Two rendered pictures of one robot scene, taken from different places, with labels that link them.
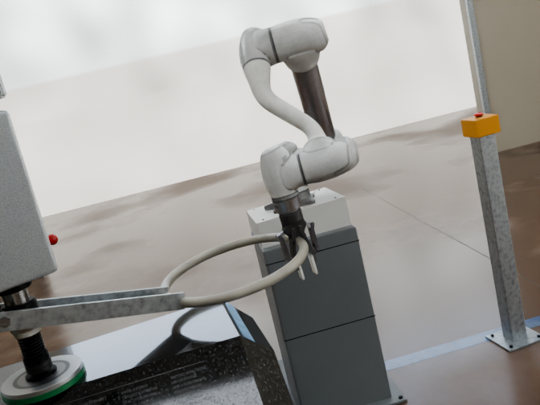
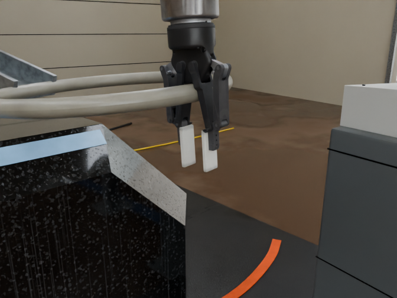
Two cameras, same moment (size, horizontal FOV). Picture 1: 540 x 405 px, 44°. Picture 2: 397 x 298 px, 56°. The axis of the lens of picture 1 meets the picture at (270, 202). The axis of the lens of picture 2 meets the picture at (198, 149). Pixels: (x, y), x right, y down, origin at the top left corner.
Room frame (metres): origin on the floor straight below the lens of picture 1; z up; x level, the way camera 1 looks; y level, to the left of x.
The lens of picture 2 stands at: (1.78, -0.59, 1.05)
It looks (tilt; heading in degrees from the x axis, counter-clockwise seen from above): 17 degrees down; 59
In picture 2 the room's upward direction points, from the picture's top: straight up
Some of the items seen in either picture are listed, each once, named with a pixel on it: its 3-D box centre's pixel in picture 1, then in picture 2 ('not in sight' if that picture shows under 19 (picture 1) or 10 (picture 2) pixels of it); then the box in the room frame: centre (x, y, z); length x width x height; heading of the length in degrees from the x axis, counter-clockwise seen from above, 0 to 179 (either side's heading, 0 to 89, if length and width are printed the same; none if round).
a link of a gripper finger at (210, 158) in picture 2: (312, 263); (209, 149); (2.11, -0.09, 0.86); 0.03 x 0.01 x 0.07; 18
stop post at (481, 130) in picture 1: (497, 231); not in sight; (2.91, -0.99, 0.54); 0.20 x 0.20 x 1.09; 13
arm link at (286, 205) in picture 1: (287, 202); (189, 3); (2.09, -0.05, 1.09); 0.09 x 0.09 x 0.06
